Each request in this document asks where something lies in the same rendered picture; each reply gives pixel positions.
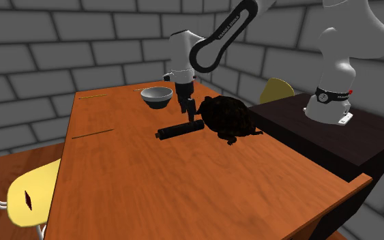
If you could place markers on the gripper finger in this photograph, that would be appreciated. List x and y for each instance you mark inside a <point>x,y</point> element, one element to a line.
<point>182,105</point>
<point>191,111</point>

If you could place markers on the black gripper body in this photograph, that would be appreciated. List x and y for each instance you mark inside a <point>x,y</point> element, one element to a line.
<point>183,90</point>

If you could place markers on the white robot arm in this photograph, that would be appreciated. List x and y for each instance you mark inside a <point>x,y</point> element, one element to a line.
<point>338,68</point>

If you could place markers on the black cylinder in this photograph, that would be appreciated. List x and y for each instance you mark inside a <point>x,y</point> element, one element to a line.
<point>180,129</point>

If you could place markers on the grey bowl with black outside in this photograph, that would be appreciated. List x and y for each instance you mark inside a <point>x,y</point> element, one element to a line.
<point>156,94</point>

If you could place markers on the dark turtle figure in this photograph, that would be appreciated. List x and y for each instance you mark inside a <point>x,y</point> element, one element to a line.
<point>226,116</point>

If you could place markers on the orange wooden table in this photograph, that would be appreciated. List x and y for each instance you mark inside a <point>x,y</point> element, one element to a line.
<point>178,186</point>

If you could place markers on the dark robot stand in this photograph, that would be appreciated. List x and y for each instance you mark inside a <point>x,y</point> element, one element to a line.
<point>331,139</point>

